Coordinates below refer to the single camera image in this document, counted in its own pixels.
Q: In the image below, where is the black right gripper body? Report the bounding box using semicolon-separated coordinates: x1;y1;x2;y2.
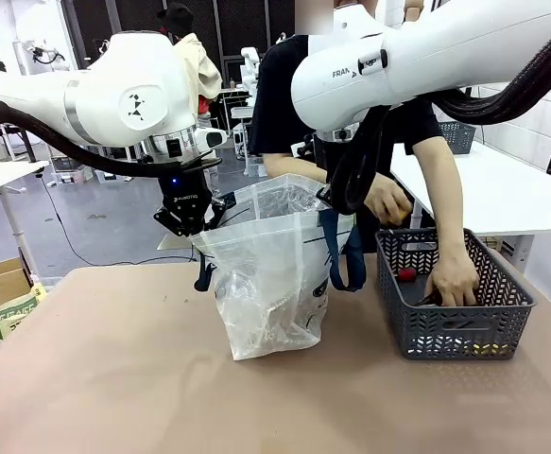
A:
313;139;336;189

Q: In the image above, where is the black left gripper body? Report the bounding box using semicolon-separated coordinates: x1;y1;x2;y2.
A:
158;169;211;224

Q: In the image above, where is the small yellow item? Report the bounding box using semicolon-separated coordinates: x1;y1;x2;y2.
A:
386;205;415;224

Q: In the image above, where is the translucent white navy-handled shopping bag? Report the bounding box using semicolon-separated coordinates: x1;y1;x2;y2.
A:
189;173;369;362

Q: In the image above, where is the small dark glossy item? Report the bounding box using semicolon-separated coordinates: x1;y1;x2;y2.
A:
414;290;446;308

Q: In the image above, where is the dark grey plastic basket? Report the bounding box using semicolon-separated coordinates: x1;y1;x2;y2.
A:
374;227;538;362
438;120;478;156

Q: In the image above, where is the person's left forearm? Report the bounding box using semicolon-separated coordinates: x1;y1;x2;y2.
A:
411;138;468;260

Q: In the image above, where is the person's right hand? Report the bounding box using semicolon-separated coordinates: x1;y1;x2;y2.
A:
363;175;414;224

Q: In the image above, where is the person's left hand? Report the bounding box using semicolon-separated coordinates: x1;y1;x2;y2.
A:
423;253;480;307

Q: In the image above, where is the grey floor mat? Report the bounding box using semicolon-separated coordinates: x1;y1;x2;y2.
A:
156;234;196;252

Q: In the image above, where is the clear plastic storage crate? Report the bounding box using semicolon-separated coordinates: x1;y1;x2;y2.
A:
94;167;134;183

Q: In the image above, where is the person in black shirt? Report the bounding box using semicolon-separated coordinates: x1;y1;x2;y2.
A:
248;0;446;255

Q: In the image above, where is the grey plastic storage crate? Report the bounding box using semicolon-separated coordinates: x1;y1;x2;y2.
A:
50;155;95;185

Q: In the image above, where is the person in beige jacket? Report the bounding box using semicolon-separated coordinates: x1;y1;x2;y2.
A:
157;2;224;117

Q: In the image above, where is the large white table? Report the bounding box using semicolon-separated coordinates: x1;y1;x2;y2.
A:
390;140;551;236

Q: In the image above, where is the small white table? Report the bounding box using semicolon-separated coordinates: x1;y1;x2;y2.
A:
0;160;50;288

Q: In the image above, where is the green and white printed box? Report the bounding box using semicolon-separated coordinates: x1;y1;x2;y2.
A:
0;282;48;341

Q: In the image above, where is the white power supply box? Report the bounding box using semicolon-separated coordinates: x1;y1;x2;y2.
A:
487;234;535;274

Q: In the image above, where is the yellow packaged item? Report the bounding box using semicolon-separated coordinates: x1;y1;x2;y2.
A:
463;342;510;357

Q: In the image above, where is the black floor cable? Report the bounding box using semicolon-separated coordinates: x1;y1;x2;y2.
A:
42;177;197;266

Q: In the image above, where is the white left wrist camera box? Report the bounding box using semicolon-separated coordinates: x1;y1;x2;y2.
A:
192;126;227;149

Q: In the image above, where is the black left arm cable sleeve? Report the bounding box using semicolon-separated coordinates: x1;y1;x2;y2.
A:
0;99;222;180

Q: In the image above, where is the black arm cable sleeve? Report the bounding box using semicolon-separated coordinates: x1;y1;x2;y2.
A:
326;11;551;215
0;99;222;180

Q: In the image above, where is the black right arm cable sleeve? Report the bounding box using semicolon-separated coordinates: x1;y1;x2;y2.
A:
326;11;551;215

